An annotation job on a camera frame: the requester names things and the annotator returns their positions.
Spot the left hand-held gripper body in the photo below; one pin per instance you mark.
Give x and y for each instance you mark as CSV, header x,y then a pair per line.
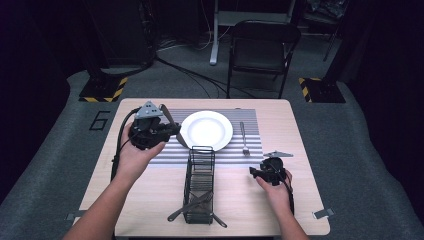
x,y
146,133

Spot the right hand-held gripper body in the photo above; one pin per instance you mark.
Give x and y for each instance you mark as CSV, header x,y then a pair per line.
x,y
273,170

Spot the metal knife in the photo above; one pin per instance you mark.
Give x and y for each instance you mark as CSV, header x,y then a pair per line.
x,y
182,140
220,222

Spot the metal fork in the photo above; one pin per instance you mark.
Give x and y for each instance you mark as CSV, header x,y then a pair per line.
x,y
180,212
243,133

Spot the person's right hand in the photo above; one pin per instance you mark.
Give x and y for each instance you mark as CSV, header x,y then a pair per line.
x,y
281,195

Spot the person's left hand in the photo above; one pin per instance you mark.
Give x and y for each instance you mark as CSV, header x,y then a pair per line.
x,y
131,161

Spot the white plate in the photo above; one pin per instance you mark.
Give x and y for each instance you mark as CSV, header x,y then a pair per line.
x,y
206,130

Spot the grey striped placemat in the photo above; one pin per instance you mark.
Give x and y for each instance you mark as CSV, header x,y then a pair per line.
x,y
255,133

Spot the black yellow-striped stand base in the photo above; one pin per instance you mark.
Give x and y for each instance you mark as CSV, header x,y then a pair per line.
x,y
323,90
100,90

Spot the grey table edge clip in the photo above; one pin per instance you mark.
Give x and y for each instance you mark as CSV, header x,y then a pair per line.
x,y
75,215
323,213

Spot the black cabinet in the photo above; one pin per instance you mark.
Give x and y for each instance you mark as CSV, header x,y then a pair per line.
x,y
126,33

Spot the black folding chair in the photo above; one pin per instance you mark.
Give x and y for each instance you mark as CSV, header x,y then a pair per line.
x,y
263,33

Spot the dark metal rack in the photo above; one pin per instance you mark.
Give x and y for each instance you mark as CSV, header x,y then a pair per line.
x,y
326,8

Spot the white desk frame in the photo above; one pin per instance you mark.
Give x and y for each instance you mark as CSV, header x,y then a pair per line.
x,y
213,46

